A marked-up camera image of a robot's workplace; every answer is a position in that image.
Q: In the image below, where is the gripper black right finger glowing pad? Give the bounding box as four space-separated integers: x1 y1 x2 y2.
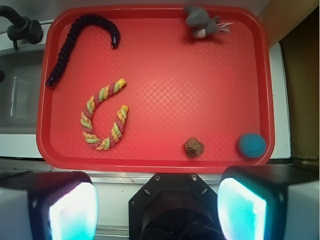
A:
217 165 320 240

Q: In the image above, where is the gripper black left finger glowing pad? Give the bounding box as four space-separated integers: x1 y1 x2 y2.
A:
0 171 99 240

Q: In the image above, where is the blue rubber ball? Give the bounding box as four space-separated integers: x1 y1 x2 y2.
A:
238 133 267 159

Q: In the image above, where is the brown crumpled lump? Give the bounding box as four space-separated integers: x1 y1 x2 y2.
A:
183 137 205 158

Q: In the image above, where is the grey sink basin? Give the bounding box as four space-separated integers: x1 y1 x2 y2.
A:
0 48 44 135

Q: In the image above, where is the red plastic tray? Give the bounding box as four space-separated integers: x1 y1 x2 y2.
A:
36 5 275 174

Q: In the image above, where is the grey plush mouse toy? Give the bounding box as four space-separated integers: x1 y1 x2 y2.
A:
183 5 233 39

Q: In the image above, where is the multicolour twisted rope toy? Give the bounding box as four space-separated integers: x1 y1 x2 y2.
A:
80 78 129 151

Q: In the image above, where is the dark purple rope toy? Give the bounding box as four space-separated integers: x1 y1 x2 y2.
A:
45 14 121 87

